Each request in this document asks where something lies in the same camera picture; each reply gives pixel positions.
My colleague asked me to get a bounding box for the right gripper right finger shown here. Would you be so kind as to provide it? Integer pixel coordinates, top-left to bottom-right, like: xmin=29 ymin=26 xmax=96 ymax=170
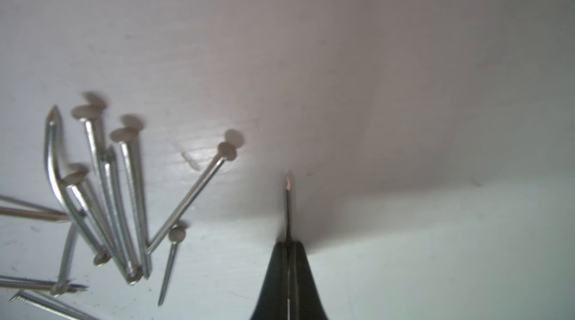
xmin=288 ymin=241 xmax=328 ymax=320

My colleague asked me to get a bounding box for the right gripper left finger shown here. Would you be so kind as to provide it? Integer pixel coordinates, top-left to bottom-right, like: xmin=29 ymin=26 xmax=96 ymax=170
xmin=251 ymin=243 xmax=288 ymax=320

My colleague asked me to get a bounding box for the steel nail short lower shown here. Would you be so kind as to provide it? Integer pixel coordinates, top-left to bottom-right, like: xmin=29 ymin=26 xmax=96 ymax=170
xmin=157 ymin=225 xmax=186 ymax=307

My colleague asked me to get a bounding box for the steel nail leaning right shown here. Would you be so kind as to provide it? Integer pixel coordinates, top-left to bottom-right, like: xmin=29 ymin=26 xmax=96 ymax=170
xmin=147 ymin=141 xmax=237 ymax=255

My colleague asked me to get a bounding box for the bent steel nail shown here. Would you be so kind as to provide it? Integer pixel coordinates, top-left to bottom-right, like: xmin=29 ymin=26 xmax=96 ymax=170
xmin=43 ymin=105 xmax=111 ymax=266

